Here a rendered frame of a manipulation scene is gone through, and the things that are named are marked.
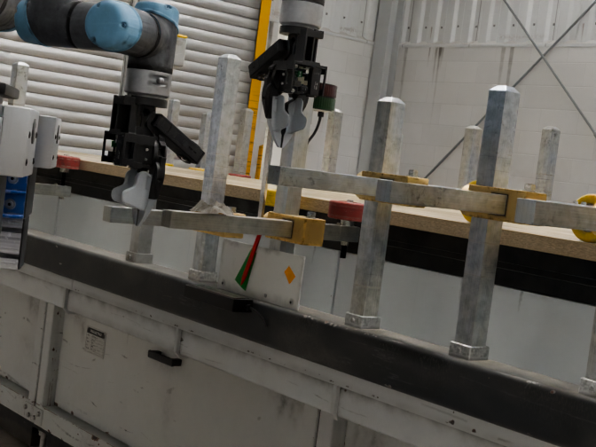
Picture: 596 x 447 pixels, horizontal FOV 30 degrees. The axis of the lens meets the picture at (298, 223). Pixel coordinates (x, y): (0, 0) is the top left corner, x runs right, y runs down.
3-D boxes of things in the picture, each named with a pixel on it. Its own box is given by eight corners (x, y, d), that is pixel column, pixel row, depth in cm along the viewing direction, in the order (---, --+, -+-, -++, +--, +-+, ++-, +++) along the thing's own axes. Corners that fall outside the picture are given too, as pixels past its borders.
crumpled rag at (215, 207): (204, 214, 192) (206, 200, 192) (182, 209, 197) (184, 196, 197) (245, 217, 197) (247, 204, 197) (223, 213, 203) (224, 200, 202)
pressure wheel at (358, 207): (341, 260, 212) (348, 199, 211) (314, 254, 218) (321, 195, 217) (371, 262, 217) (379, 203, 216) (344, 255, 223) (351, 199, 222)
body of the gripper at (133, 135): (99, 165, 184) (108, 92, 183) (145, 170, 189) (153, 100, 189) (121, 168, 178) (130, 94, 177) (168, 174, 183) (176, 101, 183)
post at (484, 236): (464, 393, 172) (506, 84, 170) (447, 388, 175) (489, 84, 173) (479, 393, 175) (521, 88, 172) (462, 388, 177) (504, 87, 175)
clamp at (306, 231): (301, 245, 204) (305, 218, 204) (258, 236, 215) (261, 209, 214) (325, 247, 208) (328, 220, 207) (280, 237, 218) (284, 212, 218)
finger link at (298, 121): (294, 149, 195) (301, 97, 194) (276, 147, 200) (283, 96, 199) (309, 151, 197) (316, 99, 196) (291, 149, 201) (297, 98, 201)
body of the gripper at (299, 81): (288, 94, 191) (297, 23, 190) (262, 93, 198) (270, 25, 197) (325, 100, 195) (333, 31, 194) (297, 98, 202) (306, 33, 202)
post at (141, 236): (135, 262, 250) (159, 63, 247) (124, 260, 253) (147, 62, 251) (152, 263, 252) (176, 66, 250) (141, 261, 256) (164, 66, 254)
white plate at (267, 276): (296, 310, 204) (302, 256, 203) (215, 286, 224) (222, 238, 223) (298, 310, 204) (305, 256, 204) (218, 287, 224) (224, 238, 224)
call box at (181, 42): (157, 65, 245) (161, 30, 245) (140, 65, 251) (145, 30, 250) (184, 70, 250) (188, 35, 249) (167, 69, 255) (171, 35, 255)
